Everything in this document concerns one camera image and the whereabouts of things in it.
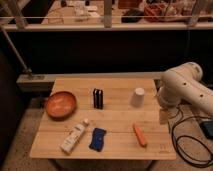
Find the orange ceramic bowl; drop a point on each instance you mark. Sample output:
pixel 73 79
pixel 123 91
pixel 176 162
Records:
pixel 60 105

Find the diagonal metal pole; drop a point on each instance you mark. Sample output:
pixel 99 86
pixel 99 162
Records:
pixel 26 69

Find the wooden table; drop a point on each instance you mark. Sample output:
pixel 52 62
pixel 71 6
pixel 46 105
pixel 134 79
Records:
pixel 117 118

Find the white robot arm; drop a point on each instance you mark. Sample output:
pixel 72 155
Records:
pixel 183 83

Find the red basket on shelf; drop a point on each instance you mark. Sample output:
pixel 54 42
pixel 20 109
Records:
pixel 163 12

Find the white paper cup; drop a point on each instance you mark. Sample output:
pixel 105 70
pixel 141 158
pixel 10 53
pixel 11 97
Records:
pixel 138 97

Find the black bag on shelf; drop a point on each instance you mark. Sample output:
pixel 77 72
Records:
pixel 132 16

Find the black rectangular block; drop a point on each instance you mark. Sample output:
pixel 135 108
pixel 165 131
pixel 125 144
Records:
pixel 98 98

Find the black power adapter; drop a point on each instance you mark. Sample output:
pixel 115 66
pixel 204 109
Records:
pixel 207 128

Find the white lotion tube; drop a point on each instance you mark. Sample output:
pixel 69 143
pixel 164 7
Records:
pixel 74 136

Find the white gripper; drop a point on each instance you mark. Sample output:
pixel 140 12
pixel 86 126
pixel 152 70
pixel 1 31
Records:
pixel 163 116

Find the orange carrot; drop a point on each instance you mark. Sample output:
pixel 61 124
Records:
pixel 139 134

